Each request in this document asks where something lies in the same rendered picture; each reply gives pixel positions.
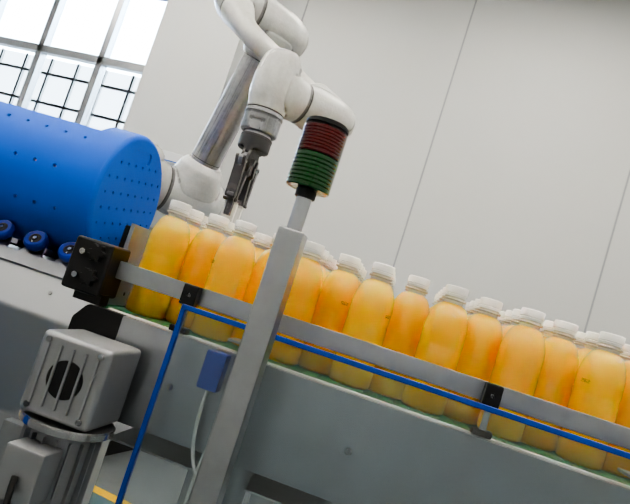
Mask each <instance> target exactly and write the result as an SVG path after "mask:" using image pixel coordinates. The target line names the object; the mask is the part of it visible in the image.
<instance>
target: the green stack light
mask: <svg viewBox="0 0 630 504"><path fill-rule="evenodd" d="M338 167H339V163H338V162H337V161H336V160H335V159H333V158H331V157H330V156H327V155H325V154H322V153H320V152H317V151H313V150H308V149H298V150H296V152H295V155H294V159H293V161H292V164H291V167H290V170H289V173H288V176H287V179H286V184H287V185H288V186H290V187H291V188H293V189H296V188H297V187H303V188H307V189H310V190H312V191H314V192H316V194H317V195H316V196H317V197H323V198H326V197H329V195H330V191H331V188H332V184H333V182H334V179H335V176H336V173H337V170H338Z"/></svg>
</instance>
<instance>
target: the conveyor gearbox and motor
mask: <svg viewBox="0 0 630 504"><path fill-rule="evenodd" d="M140 356H141V351H140V350H139V349H138V348H135V347H132V346H130V345H127V344H124V343H121V342H118V341H115V340H113V339H110V338H107V337H104V336H101V335H98V334H96V333H93V332H90V331H87V330H84V329H49V330H47V331H46V332H45V334H44V337H43V340H42V343H41V345H40V348H39V351H38V354H37V357H36V360H35V362H34V365H33V368H32V371H31V374H30V377H29V379H28V382H27V385H26V388H25V391H24V393H23V396H22V399H21V402H20V406H21V408H20V410H19V413H18V416H19V418H20V420H21V421H22V422H23V423H24V425H23V428H22V431H21V433H20V436H19V439H17V440H14V441H10V442H8V444H7V446H6V449H5V452H4V455H3V457H2V460H1V463H0V504H82V501H83V498H84V495H85V492H86V489H87V486H88V484H89V481H90V478H91V475H92V472H93V469H94V466H95V463H96V460H97V457H98V454H99V451H100V448H101V445H102V443H103V441H107V440H109V439H111V438H112V437H113V436H114V433H115V430H116V428H115V426H114V424H113V423H114V422H116V421H118V419H119V417H120V414H121V411H122V408H123V406H124V403H125V400H126V397H127V394H128V391H129V388H130V385H131V382H132V379H133V376H134V373H135V370H136V367H137V364H138V361H139V359H140Z"/></svg>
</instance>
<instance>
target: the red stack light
mask: <svg viewBox="0 0 630 504"><path fill-rule="evenodd" d="M347 139H348V137H347V135H346V134H345V133H344V132H342V131H341V130H339V129H337V128H335V127H333V126H330V125H327V124H324V123H319V122H307V123H305V124H304V128H303V131H302V134H301V137H300V140H299V143H298V146H297V150H298V149H308V150H313V151H317V152H320V153H322V154H325V155H327V156H330V157H331V158H333V159H335V160H336V161H337V162H338V163H340V161H341V157H342V154H343V150H344V147H345V144H346V141H347Z"/></svg>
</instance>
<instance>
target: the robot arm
mask: <svg viewBox="0 0 630 504"><path fill-rule="evenodd" d="M214 4H215V8H216V11H217V13H218V15H219V17H220V18H221V19H222V20H223V22H224V23H225V24H226V25H227V26H228V27H229V28H230V29H231V30H232V31H233V32H234V33H235V34H236V36H237V37H238V38H239V39H240V40H241V41H242V42H243V43H244V51H245V52H244V54H243V56H242V58H241V60H240V62H239V64H238V66H237V68H236V70H235V72H234V74H233V75H232V77H231V79H230V81H229V83H228V85H227V87H226V89H225V91H224V93H223V95H222V97H221V98H220V100H219V102H218V104H217V106H216V108H215V110H214V112H213V114H212V116H211V118H210V120H209V122H208V123H207V125H206V127H205V129H204V131H203V133H202V135H201V137H200V139H199V141H198V143H197V145H196V146H195V148H194V150H193V152H192V154H188V155H185V156H183V157H181V159H180V160H179V161H178V162H177V163H176V164H175V165H174V166H170V165H169V164H168V163H167V162H165V161H164V158H165V155H164V152H163V150H162V149H161V148H160V147H159V145H158V144H157V143H155V142H153V141H152V142H153V143H154V145H155V146H156V148H157V150H158V153H159V156H160V160H161V168H162V182H161V191H160V197H159V201H158V205H157V209H156V210H157V211H159V212H161V213H163V214H166V215H168V214H169V213H168V212H167V210H170V209H169V207H170V206H169V205H170V203H171V200H177V201H181V202H184V203H186V204H189V205H191V206H192V209H194V210H197V211H200V212H202V213H204V216H206V217H209V214H210V213H213V214H217V215H220V214H221V215H220V216H223V217H225V218H228V219H229V220H230V221H229V222H231V223H234V224H235V223H236V220H239V219H240V216H241V213H242V210H243V208H245V209H246V208H247V203H248V200H249V197H250V195H251V192H252V189H253V186H254V183H255V181H256V178H257V176H258V174H259V172H260V170H259V169H258V166H259V163H258V161H259V157H261V156H263V157H266V156H268V154H269V151H270V148H271V145H272V141H275V140H276V139H277V137H278V134H279V131H280V128H281V125H282V123H283V119H284V120H287V121H289V122H291V123H293V124H294V125H296V126H297V127H298V128H299V129H301V130H303V128H304V124H305V123H306V119H307V118H308V117H310V116H314V115H317V116H323V117H327V118H330V119H333V120H336V121H338V122H340V123H342V124H343V125H345V126H346V127H347V129H348V131H349V135H348V136H347V137H349V136H350V135H351V134H352V132H353V130H354V128H355V115H354V113H353V112H352V110H351V109H350V108H349V106H348V105H347V104H345V103H344V102H343V101H342V100H341V98H340V97H338V96H337V95H336V94H335V93H333V92H332V91H331V90H330V89H329V88H328V87H327V86H326V85H324V84H321V83H314V82H313V80H312V79H311V78H310V77H309V76H308V75H307V74H306V73H305V72H304V71H303V70H302V66H301V61H300V58H299V57H300V56H301V55H302V54H303V53H304V52H305V50H306V48H307V46H308V42H309V34H308V31H307V29H306V27H305V26H304V24H303V23H302V21H301V20H300V19H299V18H298V17H297V16H296V15H295V14H294V13H293V12H292V11H290V10H289V9H288V8H286V7H285V6H284V5H282V4H281V3H279V2H278V1H276V0H214ZM240 128H241V129H242V130H243V132H241V135H240V138H239V141H238V147H239V148H240V149H242V152H241V154H240V153H236V156H235V161H234V165H233V168H232V171H231V174H230V178H229V181H228V184H227V187H226V190H225V195H226V196H225V195H224V191H223V189H222V187H220V186H221V181H222V174H221V170H220V169H219V167H220V165H221V164H222V162H223V160H224V158H225V156H226V154H227V152H228V151H229V149H230V147H231V145H232V143H233V141H234V139H235V137H236V136H237V134H238V132H239V130H240ZM225 199H226V200H225Z"/></svg>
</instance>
